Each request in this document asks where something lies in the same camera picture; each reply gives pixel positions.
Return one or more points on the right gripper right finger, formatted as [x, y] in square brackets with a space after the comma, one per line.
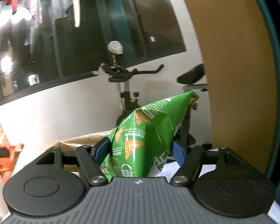
[189, 159]

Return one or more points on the cardboard box with plastic liner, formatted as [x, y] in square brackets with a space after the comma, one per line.
[90, 140]

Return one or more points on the orange red snack bag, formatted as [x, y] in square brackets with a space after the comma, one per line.
[7, 165]

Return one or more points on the wooden wardrobe panel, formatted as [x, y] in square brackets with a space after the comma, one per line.
[240, 70]

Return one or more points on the plaid bed sheet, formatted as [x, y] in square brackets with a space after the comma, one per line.
[230, 186]

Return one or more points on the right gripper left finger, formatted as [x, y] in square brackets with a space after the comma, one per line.
[90, 159]

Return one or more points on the green chips bag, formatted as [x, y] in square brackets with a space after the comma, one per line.
[141, 143]

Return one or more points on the black exercise bike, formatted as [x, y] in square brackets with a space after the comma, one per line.
[153, 89]

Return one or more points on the white cloth on handlebar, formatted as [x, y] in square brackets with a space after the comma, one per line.
[100, 70]

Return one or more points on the dark window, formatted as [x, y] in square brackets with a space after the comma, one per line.
[57, 52]

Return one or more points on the white bag on pole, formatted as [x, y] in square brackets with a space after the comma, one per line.
[115, 47]

